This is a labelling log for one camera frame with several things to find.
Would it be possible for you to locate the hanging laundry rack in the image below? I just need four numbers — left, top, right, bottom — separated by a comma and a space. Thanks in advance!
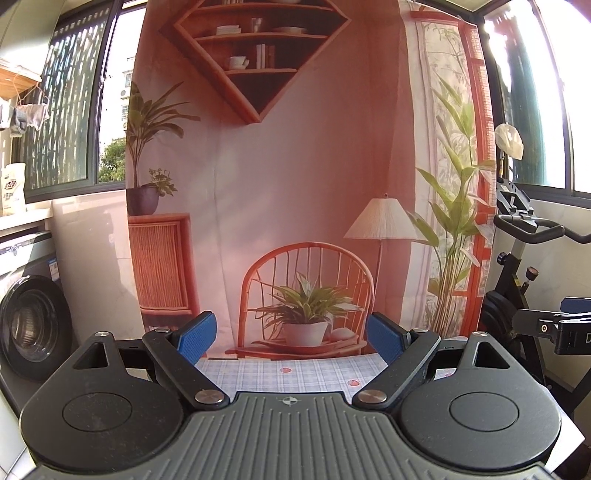
1, 60, 50, 138

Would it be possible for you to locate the dark framed left window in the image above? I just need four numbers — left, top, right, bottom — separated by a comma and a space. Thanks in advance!
11, 1, 147, 203

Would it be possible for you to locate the white detergent bag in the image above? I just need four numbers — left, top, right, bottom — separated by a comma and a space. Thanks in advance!
1, 163, 26, 216

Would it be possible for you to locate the black exercise bike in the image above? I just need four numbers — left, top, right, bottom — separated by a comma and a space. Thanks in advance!
479, 179, 591, 416

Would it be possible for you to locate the blue plaid tablecloth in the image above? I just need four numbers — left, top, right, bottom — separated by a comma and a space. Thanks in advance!
193, 353, 454, 401

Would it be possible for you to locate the right window frame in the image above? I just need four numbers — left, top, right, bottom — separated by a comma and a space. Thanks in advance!
479, 1, 590, 208

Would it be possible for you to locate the printed room backdrop cloth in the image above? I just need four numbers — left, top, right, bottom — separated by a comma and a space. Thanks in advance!
126, 1, 496, 359

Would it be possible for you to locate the grey washing machine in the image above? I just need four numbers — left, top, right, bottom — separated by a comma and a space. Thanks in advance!
1, 231, 77, 415

